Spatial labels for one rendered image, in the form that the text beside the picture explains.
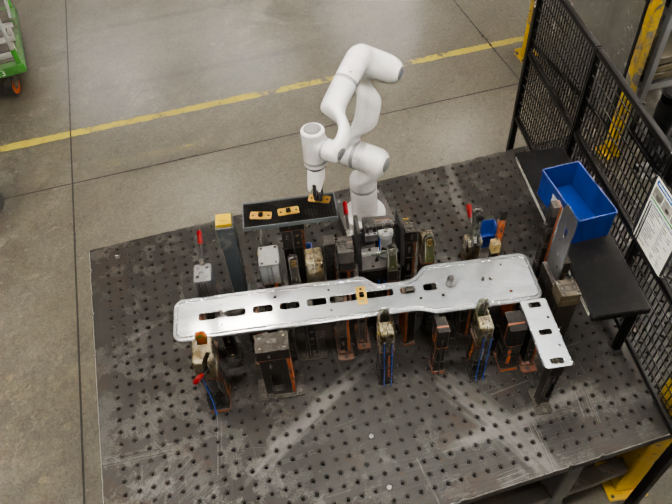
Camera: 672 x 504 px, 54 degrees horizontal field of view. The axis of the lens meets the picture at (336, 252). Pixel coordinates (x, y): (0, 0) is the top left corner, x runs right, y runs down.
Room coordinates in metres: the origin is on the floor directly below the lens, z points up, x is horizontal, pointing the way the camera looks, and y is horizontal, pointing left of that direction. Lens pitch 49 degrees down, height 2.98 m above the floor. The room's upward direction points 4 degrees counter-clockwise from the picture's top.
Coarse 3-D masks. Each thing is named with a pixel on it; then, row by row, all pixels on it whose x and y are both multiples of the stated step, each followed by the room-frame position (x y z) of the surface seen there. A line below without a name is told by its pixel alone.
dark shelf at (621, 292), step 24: (528, 168) 2.07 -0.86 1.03; (600, 240) 1.64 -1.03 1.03; (576, 264) 1.53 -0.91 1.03; (600, 264) 1.52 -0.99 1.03; (624, 264) 1.51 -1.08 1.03; (600, 288) 1.41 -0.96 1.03; (624, 288) 1.40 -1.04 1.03; (600, 312) 1.30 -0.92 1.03; (624, 312) 1.30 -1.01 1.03; (648, 312) 1.30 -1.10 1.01
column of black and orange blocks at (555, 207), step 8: (552, 200) 1.71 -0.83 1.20; (552, 208) 1.68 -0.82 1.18; (560, 208) 1.67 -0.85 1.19; (552, 216) 1.67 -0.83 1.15; (544, 224) 1.70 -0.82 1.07; (552, 224) 1.67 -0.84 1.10; (544, 232) 1.69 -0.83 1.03; (552, 232) 1.67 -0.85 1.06; (544, 240) 1.68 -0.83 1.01; (544, 248) 1.67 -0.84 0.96; (536, 256) 1.70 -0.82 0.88; (544, 256) 1.67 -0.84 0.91; (536, 264) 1.68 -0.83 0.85; (536, 272) 1.67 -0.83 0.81
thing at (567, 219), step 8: (568, 208) 1.54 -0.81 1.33; (560, 216) 1.57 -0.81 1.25; (568, 216) 1.53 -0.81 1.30; (560, 224) 1.56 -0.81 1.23; (568, 224) 1.51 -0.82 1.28; (576, 224) 1.47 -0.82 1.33; (560, 232) 1.54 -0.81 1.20; (568, 232) 1.50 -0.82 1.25; (552, 240) 1.57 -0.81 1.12; (560, 240) 1.53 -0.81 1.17; (568, 240) 1.48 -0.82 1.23; (552, 248) 1.56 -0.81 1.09; (560, 248) 1.51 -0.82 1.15; (568, 248) 1.46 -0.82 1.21; (552, 256) 1.55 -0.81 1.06; (560, 256) 1.50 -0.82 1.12; (552, 264) 1.53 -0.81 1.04; (560, 264) 1.48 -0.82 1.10; (552, 272) 1.51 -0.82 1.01; (560, 272) 1.46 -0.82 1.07
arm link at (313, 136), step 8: (304, 128) 1.80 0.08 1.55; (312, 128) 1.79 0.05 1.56; (320, 128) 1.79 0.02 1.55; (304, 136) 1.76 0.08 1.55; (312, 136) 1.76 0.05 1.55; (320, 136) 1.76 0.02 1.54; (304, 144) 1.77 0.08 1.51; (312, 144) 1.75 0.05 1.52; (320, 144) 1.75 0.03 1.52; (304, 152) 1.77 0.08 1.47; (312, 152) 1.75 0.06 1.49; (320, 152) 1.74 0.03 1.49; (304, 160) 1.78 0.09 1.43; (312, 160) 1.75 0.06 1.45; (320, 160) 1.76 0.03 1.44
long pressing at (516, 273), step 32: (512, 256) 1.61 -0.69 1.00; (288, 288) 1.54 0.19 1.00; (320, 288) 1.53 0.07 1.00; (352, 288) 1.51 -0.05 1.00; (384, 288) 1.50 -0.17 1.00; (416, 288) 1.49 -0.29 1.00; (448, 288) 1.48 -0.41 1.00; (480, 288) 1.47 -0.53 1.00; (512, 288) 1.46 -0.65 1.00; (192, 320) 1.42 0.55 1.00; (224, 320) 1.41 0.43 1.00; (256, 320) 1.40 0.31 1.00; (288, 320) 1.39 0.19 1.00; (320, 320) 1.38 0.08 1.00
